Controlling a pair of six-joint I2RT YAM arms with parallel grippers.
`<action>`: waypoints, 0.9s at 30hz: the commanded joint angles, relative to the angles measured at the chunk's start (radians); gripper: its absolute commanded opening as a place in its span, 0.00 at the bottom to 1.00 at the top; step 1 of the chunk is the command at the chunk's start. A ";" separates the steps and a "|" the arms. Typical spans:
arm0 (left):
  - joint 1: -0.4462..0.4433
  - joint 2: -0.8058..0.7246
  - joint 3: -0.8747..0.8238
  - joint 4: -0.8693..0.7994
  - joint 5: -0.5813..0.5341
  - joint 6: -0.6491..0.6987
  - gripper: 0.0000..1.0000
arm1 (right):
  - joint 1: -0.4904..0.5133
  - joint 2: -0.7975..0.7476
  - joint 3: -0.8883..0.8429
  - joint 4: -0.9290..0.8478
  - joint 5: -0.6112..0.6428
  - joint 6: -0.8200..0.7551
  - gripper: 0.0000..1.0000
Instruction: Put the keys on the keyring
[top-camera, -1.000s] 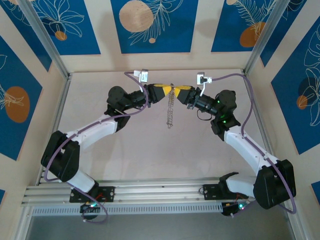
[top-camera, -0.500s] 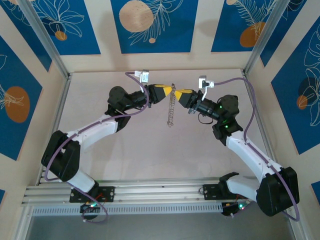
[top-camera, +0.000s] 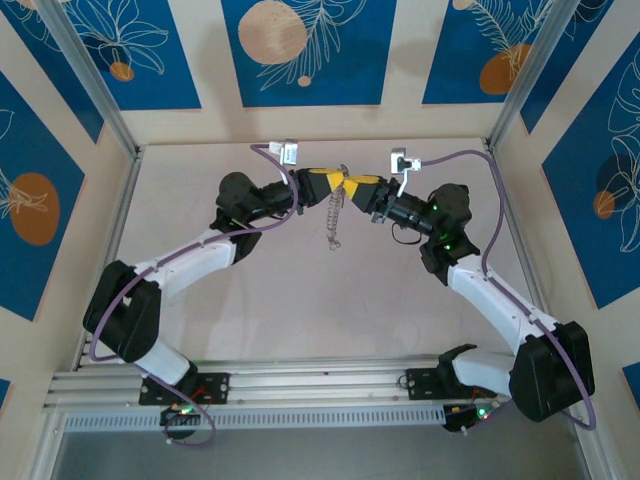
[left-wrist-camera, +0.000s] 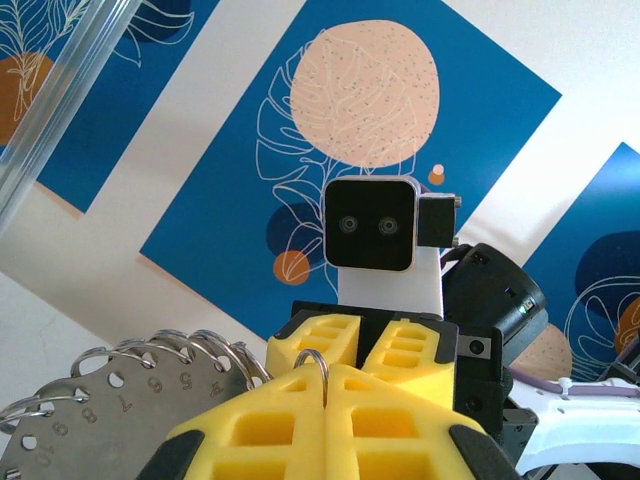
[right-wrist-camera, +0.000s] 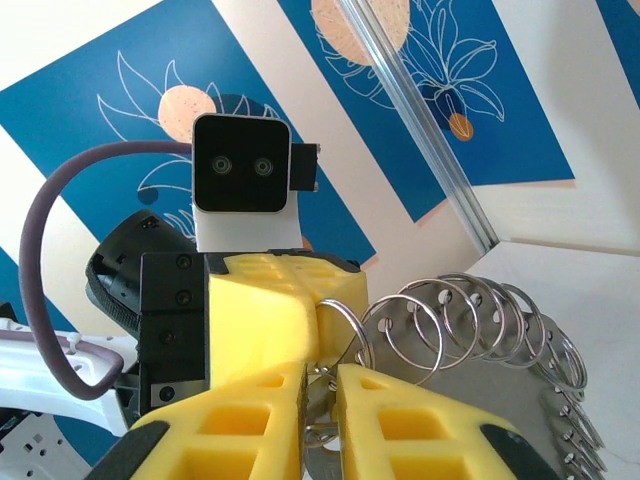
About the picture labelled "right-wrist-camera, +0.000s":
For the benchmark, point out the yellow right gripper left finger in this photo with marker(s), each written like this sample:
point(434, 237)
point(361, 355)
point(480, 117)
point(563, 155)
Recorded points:
point(225, 440)

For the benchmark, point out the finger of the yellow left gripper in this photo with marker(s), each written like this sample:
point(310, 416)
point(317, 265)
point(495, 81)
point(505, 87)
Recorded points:
point(260, 320)
point(340, 285)

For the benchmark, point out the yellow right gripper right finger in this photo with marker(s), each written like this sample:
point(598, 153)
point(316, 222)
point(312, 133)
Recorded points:
point(425, 440)

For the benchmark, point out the steel split keyring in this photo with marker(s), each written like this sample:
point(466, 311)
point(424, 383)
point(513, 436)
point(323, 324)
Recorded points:
point(434, 281)
point(515, 300)
point(467, 275)
point(365, 340)
point(395, 297)

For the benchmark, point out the transparent plastic bag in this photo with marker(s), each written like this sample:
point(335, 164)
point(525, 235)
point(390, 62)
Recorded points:
point(475, 400)

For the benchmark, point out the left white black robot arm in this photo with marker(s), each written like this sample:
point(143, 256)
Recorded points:
point(30, 380)

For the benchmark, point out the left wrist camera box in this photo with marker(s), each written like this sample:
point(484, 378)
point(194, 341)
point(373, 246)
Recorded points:
point(240, 165)

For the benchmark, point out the aluminium frame post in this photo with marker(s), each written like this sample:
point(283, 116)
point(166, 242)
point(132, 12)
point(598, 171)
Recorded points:
point(421, 125)

